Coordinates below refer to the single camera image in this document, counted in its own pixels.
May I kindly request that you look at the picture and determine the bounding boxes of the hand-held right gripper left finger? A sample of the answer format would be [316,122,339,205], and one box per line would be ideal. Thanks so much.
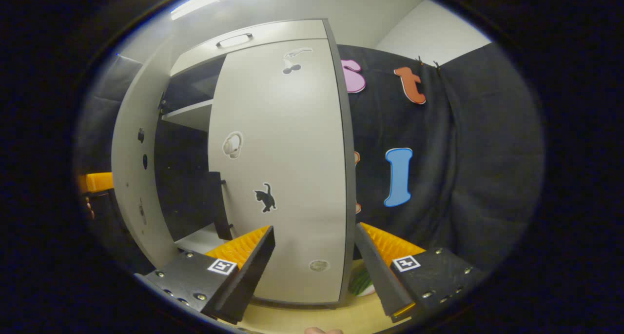
[133,225,276,325]

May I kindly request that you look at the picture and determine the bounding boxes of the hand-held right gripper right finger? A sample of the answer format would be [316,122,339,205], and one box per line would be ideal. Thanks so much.
[353,221,487,324]

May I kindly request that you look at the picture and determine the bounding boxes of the white cabinet door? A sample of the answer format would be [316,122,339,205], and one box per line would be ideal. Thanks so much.
[208,38,349,305]
[111,45,179,267]

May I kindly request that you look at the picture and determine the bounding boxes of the grey white cabinet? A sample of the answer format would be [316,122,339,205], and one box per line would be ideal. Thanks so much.
[155,18,357,308]

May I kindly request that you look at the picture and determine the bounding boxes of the white cabinet shelf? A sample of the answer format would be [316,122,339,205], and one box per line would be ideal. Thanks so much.
[160,98,215,133]

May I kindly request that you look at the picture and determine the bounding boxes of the watermelon slice toy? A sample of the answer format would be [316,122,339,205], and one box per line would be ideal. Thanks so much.
[348,264,377,298]

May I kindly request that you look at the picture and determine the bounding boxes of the black backdrop cloth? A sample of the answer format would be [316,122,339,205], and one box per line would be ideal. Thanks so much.
[435,41,546,272]
[336,43,460,262]

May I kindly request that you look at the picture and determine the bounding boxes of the black door handle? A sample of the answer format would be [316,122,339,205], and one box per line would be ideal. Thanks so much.
[207,170,235,242]

